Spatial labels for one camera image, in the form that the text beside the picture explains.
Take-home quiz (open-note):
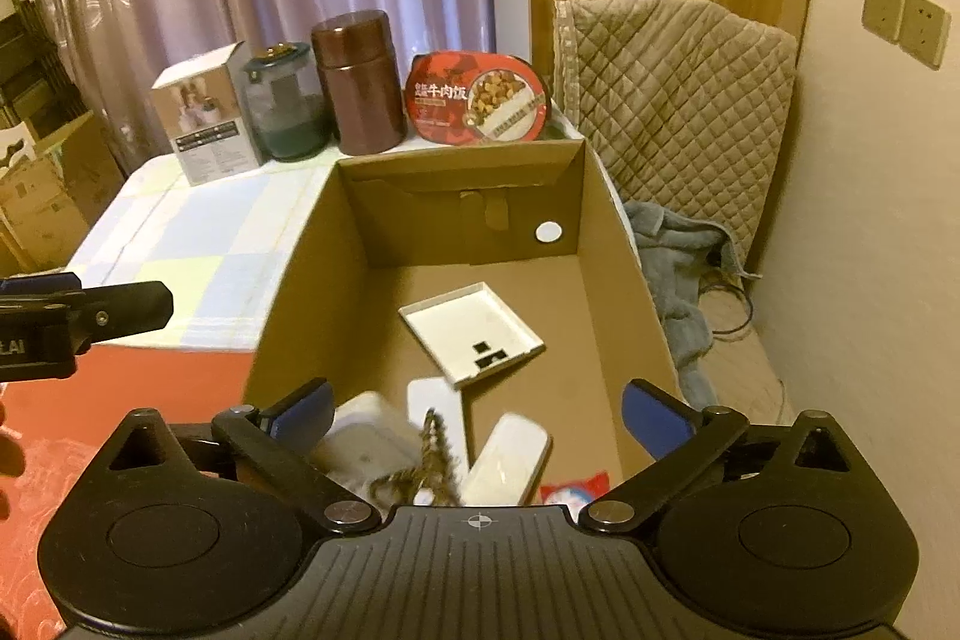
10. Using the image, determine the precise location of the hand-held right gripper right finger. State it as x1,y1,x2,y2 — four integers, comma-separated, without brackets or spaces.
577,377,863,532

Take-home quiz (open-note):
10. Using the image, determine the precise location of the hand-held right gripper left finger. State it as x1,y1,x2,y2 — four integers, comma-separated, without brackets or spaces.
101,377,382,532

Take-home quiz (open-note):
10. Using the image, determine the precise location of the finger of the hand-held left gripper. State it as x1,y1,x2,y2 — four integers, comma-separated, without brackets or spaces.
64,281,175,342
0,272,85,299

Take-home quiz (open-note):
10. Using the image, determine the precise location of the white charging dock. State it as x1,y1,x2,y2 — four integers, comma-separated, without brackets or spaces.
311,391,421,506

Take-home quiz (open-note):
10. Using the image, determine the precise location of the brown cardboard box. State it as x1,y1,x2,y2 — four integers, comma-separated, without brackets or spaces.
240,137,687,513

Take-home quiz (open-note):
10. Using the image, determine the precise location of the red toy figurine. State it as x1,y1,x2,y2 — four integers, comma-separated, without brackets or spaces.
538,471,612,507

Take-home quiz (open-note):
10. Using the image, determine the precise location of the white remote control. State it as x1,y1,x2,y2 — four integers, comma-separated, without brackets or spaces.
406,377,467,457

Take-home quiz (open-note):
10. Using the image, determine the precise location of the white power adapter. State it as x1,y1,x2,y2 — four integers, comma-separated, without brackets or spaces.
459,413,552,507

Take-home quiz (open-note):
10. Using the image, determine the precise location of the person's left hand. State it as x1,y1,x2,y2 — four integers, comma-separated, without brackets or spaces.
0,400,25,515

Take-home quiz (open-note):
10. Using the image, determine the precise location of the red blueprint printed mat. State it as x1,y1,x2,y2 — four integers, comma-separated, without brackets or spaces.
0,344,260,640

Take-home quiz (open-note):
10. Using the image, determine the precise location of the checked pastel tablecloth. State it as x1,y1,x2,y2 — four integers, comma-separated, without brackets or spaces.
67,152,338,352

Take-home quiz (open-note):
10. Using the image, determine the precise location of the large brown shipping carton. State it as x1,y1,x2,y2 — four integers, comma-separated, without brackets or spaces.
0,111,125,272

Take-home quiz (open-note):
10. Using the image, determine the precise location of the grey towel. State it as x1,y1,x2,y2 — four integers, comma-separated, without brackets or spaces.
622,201,762,412

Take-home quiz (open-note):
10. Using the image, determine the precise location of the white product box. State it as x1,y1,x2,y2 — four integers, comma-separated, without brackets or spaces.
150,41,263,187

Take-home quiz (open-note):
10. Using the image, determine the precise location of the black folding rack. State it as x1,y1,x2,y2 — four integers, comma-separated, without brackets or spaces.
0,0,95,139

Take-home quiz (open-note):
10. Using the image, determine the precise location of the green glass jar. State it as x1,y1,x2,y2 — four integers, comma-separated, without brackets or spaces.
240,42,331,163

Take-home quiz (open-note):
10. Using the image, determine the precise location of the beige quilted chair cover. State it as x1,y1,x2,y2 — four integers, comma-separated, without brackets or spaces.
551,0,797,277

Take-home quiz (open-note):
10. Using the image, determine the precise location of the brown metal canister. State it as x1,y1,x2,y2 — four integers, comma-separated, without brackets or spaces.
311,8,406,156

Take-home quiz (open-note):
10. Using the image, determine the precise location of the red instant meal box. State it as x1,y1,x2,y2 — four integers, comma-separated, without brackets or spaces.
405,51,554,148

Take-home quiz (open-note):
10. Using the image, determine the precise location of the black cable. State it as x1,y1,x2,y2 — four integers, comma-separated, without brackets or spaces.
697,284,755,337

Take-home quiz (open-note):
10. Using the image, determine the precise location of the beige wall socket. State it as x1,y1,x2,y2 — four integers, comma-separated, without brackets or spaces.
861,0,907,43
898,0,952,71

